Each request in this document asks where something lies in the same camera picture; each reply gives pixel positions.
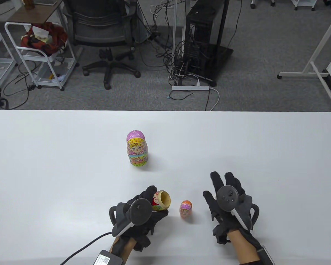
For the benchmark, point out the white crumpled paper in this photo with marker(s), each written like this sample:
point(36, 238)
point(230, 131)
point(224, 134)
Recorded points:
point(40, 32)

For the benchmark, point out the brown jar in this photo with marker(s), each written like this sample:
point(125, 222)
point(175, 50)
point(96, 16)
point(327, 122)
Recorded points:
point(29, 4)

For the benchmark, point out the white power strip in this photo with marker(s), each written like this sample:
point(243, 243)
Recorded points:
point(190, 88)

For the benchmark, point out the red-blue scarf Russian doll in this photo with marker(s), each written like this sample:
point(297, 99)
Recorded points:
point(164, 199)

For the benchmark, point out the red patterned bag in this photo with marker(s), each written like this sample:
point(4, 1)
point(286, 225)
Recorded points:
point(56, 36)

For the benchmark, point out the white pole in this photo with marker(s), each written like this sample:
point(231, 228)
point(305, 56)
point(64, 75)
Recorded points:
point(175, 27)

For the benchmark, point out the white whiteboard stand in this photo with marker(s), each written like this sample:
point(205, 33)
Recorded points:
point(320, 45)

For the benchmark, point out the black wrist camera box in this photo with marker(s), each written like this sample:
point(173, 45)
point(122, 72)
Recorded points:
point(267, 258)
point(106, 259)

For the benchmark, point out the white cart casters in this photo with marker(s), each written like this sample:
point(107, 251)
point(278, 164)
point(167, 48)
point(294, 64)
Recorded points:
point(303, 3)

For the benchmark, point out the person's right forearm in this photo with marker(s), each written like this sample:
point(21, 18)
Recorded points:
point(244, 248)

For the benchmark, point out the black computer tower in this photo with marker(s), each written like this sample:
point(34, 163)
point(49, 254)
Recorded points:
point(201, 33)

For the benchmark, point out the black grey tracking controller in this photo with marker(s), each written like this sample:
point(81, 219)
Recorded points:
point(227, 198)
point(140, 211)

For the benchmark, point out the black stand base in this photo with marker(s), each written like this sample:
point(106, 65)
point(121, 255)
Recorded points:
point(224, 55)

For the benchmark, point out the person's left forearm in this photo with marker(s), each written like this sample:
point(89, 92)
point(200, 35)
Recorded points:
point(129, 244)

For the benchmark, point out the white metal cart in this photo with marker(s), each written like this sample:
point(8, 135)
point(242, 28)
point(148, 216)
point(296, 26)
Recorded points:
point(41, 54)

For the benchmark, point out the black office chair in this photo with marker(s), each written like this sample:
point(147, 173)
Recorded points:
point(99, 30)

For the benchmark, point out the black chair caster base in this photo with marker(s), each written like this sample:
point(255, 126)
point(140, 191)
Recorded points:
point(262, 2)

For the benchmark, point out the person's left hand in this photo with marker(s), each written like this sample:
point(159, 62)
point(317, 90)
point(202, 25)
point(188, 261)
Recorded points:
point(158, 216)

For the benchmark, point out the wooden side table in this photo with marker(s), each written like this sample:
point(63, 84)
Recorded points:
point(35, 13)

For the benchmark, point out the large purple-scarf Russian doll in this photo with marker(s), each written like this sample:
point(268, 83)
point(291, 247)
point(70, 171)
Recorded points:
point(137, 149)

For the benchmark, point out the person's right hand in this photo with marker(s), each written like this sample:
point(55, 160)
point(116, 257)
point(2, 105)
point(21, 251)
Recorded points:
point(212, 209)

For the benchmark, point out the orange Russian doll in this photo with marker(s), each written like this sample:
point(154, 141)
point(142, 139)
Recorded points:
point(185, 209)

